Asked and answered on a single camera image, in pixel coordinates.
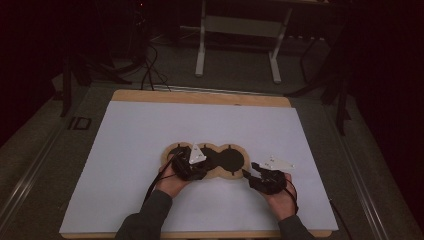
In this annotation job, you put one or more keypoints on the aluminium floor rail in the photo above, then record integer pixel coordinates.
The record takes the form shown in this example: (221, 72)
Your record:
(213, 90)
(363, 186)
(30, 180)

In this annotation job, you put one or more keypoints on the tan fleece pad black patches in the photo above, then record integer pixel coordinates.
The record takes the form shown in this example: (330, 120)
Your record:
(230, 160)

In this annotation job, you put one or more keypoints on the white table cover sheet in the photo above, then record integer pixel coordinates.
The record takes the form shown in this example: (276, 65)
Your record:
(133, 133)

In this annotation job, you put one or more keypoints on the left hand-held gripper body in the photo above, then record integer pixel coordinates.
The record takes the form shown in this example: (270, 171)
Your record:
(188, 170)

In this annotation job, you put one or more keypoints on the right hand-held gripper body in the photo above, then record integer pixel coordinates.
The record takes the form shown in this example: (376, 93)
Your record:
(270, 181)

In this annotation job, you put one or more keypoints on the person's left hand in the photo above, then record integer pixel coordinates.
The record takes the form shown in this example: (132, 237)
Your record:
(170, 185)

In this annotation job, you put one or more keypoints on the person's right hand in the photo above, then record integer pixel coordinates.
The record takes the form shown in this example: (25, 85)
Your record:
(283, 205)

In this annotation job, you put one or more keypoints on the white metal table frame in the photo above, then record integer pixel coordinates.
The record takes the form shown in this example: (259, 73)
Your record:
(240, 26)

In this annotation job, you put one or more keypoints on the black metal stand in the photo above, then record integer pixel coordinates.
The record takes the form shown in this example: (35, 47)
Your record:
(340, 100)
(66, 86)

